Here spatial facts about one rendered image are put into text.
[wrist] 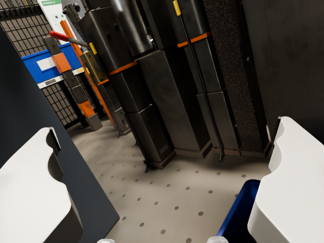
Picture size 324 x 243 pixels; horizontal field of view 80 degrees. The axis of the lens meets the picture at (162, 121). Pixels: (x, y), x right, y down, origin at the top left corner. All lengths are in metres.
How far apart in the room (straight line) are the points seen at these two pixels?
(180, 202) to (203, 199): 0.04
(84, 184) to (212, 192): 0.23
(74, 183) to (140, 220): 0.14
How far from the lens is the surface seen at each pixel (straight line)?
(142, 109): 0.46
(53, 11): 1.47
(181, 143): 0.51
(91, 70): 0.80
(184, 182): 0.44
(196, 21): 0.38
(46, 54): 1.16
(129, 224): 0.42
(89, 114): 1.10
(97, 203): 0.41
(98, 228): 0.42
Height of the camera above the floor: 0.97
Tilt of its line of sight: 20 degrees down
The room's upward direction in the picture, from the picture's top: 23 degrees counter-clockwise
